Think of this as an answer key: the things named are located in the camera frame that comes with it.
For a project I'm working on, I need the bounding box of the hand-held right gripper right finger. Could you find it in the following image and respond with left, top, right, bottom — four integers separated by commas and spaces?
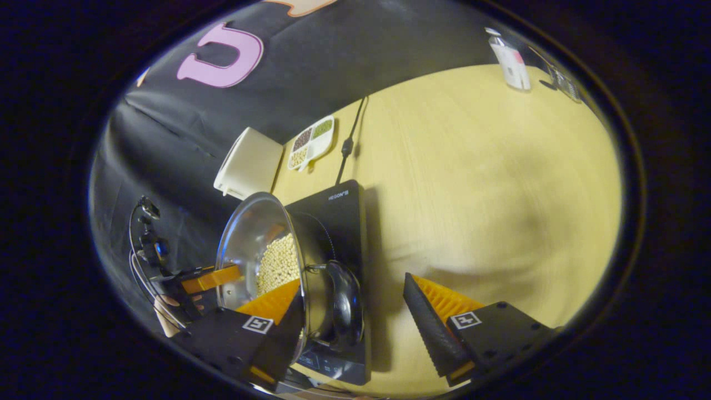
402, 272, 556, 388

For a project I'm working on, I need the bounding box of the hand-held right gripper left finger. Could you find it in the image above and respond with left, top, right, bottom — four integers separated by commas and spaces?
175, 278, 306, 392

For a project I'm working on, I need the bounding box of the steel pot with beans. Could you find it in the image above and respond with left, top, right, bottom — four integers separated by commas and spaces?
216, 192, 364, 364

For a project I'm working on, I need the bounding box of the black induction cooktop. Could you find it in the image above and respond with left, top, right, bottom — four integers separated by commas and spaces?
284, 179, 372, 386

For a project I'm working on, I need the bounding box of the white toaster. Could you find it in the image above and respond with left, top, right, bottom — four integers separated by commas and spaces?
214, 127, 284, 201

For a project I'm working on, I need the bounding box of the white divided bean dish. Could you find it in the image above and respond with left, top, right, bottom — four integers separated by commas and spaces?
287, 115, 336, 172

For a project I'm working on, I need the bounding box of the black backdrop cloth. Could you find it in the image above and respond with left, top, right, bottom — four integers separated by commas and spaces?
89, 0, 500, 334

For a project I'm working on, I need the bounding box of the white bottle with pink label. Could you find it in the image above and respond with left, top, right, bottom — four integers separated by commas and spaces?
485, 27, 532, 91

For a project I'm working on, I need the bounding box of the glass holder with sticks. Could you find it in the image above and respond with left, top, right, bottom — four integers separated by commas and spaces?
528, 44, 583, 103

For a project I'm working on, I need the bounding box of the black power cable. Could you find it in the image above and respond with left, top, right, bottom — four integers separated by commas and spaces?
334, 96, 368, 187

